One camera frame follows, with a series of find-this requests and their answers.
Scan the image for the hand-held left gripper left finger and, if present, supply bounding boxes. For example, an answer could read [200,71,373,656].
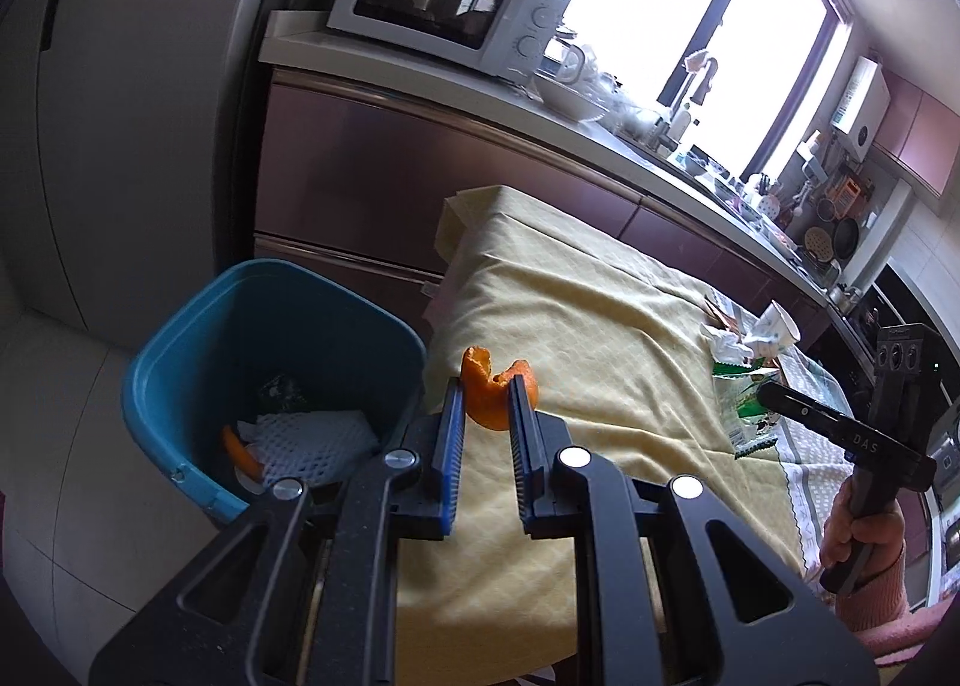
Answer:
[88,377,470,686]

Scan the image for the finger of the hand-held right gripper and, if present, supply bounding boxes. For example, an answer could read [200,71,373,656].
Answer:
[756,382,845,443]

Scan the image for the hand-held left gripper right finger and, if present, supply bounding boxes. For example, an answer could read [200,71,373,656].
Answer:
[506,377,880,686]

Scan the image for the green white wrapper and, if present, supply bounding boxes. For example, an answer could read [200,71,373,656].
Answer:
[724,386,779,462]

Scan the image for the orange peel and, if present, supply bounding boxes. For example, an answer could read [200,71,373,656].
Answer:
[460,346,541,430]
[221,425,265,484]

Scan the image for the crushed patterned paper cup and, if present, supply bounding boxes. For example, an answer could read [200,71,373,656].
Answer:
[750,303,802,361]

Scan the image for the white tissue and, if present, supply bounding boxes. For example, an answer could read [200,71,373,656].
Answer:
[699,324,753,362]

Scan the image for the white foam net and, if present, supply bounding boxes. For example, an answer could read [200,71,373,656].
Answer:
[236,410,380,489]

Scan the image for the dark snack wrapper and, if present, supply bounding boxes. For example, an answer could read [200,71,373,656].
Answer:
[259,375,308,410]

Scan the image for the blue trash bin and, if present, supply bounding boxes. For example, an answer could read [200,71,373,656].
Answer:
[122,258,428,526]

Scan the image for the person's right forearm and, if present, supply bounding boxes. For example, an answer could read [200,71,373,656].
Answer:
[831,542,960,661]

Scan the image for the person's right hand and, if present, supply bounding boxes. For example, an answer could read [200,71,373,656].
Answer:
[820,480,908,574]

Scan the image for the grey patterned cloth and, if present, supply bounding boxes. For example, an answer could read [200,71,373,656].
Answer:
[705,288,856,576]

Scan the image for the black oven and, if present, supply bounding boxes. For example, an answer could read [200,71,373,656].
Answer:
[844,264,960,448]

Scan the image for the yellow tablecloth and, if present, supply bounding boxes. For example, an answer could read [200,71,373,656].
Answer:
[394,185,818,686]

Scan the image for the hanging kitchen utensils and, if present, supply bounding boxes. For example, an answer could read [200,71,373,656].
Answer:
[795,131,887,282]

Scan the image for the row of small dishes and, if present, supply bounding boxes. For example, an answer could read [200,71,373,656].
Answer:
[675,153,797,246]

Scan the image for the pink upper cabinet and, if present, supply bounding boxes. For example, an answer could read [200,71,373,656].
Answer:
[870,71,960,199]

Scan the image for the kitchen counter cabinet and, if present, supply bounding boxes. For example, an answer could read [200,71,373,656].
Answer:
[251,9,886,387]

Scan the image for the white water heater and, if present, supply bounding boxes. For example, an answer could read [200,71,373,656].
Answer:
[829,56,892,158]

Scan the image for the metal faucet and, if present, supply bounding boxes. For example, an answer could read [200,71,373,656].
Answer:
[660,52,721,151]

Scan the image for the clear plastic bags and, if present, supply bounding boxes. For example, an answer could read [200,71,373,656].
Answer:
[585,48,662,141]

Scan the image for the wide white bowl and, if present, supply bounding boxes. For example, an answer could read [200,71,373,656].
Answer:
[536,77,608,121]

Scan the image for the glass kettle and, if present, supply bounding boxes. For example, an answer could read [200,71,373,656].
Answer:
[544,33,590,87]

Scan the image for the grey refrigerator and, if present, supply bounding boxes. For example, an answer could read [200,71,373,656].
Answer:
[0,0,301,327]

